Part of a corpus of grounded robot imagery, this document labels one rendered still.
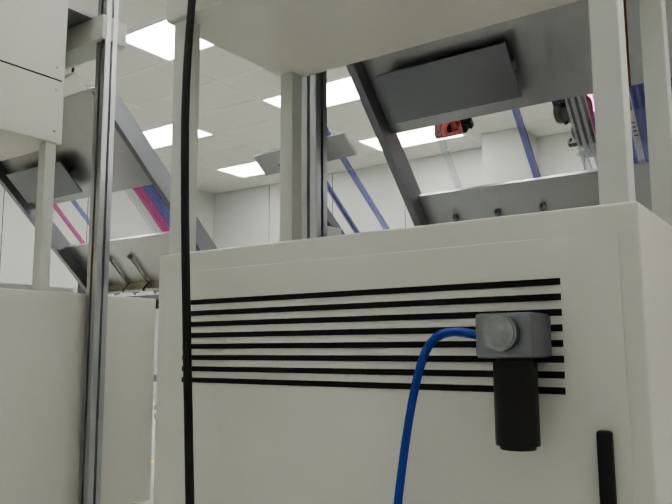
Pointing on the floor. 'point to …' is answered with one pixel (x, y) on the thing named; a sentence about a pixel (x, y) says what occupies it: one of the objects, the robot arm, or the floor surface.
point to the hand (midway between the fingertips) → (439, 134)
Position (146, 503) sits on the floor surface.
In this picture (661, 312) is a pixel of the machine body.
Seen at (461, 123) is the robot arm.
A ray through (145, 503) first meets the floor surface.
